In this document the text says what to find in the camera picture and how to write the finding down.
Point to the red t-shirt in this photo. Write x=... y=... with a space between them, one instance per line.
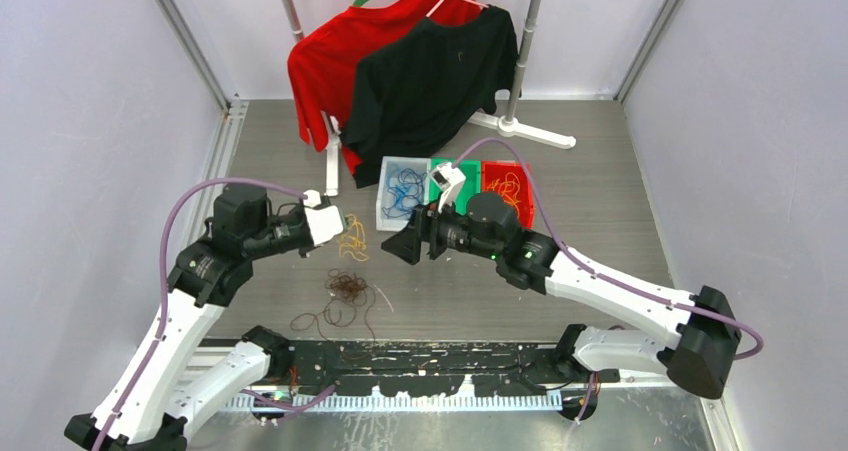
x=322 y=66

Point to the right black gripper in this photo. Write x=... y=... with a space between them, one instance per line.
x=424 y=225

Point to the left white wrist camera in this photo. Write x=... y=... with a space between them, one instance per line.
x=324 y=219

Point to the white clothes rack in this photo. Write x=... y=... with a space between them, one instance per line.
x=506 y=125

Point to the green plastic bin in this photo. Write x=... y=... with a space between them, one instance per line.
x=472 y=170

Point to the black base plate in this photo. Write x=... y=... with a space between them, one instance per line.
x=422 y=369

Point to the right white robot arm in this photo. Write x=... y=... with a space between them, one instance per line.
x=692 y=338

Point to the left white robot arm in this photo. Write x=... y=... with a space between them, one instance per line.
x=251 y=220

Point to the red plastic bin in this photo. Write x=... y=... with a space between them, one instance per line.
x=508 y=180

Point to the white slotted cable duct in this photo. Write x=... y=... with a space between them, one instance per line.
x=461 y=402

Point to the white plastic bin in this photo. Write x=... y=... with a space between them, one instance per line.
x=403 y=185

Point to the black t-shirt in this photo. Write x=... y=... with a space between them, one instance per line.
x=411 y=97

